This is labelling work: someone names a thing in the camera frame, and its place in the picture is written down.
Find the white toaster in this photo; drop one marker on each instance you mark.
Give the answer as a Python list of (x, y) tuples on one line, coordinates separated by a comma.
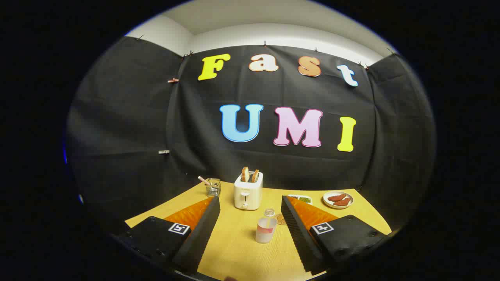
[(248, 195)]

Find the white round plate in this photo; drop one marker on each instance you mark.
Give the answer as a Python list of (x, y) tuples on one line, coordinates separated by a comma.
[(328, 203)]

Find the round cork coaster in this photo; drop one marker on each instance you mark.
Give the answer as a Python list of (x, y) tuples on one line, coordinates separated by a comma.
[(282, 219)]

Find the wooden table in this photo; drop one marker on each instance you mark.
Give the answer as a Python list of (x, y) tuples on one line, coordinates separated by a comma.
[(242, 251)]

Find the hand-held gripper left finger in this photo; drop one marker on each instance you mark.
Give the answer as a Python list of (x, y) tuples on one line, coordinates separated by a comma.
[(203, 230)]

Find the white divided dish with beans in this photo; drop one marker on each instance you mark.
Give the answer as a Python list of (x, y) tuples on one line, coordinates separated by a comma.
[(301, 199)]

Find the clear juice bottle pink label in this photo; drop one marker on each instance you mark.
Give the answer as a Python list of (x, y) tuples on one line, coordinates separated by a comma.
[(265, 231)]

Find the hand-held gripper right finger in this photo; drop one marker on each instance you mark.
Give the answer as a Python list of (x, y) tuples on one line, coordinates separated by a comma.
[(299, 234)]

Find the pink striped straw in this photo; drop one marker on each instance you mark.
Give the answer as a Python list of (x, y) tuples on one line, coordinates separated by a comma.
[(203, 180)]

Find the red-brown meat piece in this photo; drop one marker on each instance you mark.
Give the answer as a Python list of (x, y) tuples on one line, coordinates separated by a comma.
[(336, 197), (343, 202)]

